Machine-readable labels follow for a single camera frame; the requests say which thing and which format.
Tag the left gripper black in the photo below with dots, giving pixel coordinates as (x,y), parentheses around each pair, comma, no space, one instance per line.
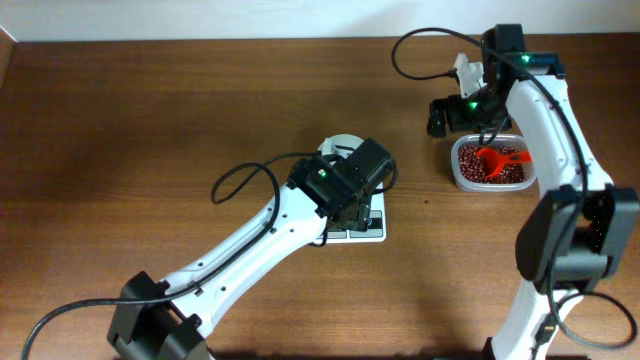
(354,216)

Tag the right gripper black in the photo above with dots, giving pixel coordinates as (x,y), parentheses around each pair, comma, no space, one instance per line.
(457,122)

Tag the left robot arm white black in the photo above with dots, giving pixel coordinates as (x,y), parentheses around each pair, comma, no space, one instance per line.
(172,318)

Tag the white round bowl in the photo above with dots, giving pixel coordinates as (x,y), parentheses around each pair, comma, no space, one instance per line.
(348,143)

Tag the red adzuki beans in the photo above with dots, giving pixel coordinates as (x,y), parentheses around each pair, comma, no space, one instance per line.
(474,168)

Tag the clear plastic container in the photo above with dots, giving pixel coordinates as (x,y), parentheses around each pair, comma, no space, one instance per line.
(504,144)

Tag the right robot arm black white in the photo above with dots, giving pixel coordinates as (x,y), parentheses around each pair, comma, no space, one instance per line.
(578,232)

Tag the white digital kitchen scale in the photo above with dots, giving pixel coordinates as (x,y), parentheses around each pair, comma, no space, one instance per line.
(376,231)

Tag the orange measuring scoop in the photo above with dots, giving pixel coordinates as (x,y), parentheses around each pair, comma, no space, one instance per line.
(495,162)

